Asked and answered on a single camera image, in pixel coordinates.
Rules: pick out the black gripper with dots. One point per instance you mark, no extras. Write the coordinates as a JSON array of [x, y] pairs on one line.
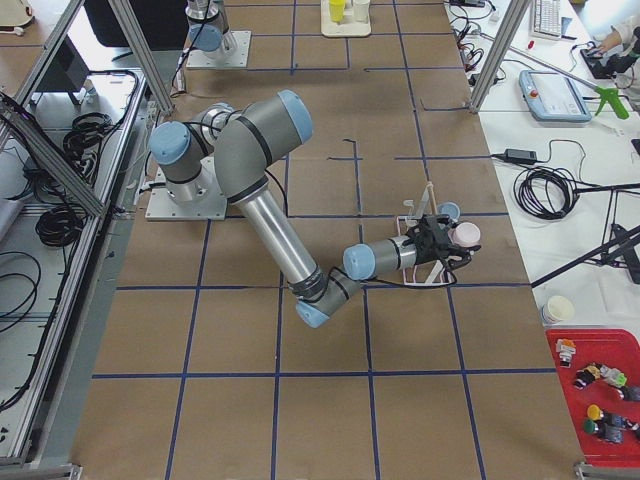
[[428, 248]]

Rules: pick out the pink plastic cup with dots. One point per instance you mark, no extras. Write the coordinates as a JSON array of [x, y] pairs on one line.
[[465, 234]]

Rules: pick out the blue plastic cup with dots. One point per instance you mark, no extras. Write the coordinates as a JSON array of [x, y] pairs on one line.
[[451, 209]]

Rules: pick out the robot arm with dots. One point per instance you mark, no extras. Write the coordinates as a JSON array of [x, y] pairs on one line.
[[232, 150], [201, 14]]

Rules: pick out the paper cup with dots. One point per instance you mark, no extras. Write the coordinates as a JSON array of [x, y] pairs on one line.
[[557, 309]]

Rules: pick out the cream plastic cup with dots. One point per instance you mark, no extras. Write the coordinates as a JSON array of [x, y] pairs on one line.
[[361, 10]]

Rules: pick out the yellow plastic cup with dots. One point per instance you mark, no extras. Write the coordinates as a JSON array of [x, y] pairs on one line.
[[336, 10]]

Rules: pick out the black power adapter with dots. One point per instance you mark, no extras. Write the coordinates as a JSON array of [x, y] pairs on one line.
[[520, 156]]

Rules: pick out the red parts tray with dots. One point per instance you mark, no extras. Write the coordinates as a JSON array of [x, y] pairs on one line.
[[599, 374]]

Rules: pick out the black tripod stand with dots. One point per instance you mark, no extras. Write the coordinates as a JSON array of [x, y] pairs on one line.
[[602, 231]]

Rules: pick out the right teach pendant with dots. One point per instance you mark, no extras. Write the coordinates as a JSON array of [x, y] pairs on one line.
[[552, 97]]

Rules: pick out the green plastic grabber tool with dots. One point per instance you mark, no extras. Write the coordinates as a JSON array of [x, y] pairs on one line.
[[610, 97]]

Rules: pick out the cream rabbit tray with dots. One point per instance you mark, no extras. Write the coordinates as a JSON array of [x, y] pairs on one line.
[[348, 27]]

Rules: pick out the person in white shirt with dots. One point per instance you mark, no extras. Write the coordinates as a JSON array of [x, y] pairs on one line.
[[621, 34]]

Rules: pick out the white wire cup rack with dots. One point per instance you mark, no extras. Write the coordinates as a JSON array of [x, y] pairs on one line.
[[433, 274]]

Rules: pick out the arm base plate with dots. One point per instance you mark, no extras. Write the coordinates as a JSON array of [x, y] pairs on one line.
[[200, 199], [214, 50]]

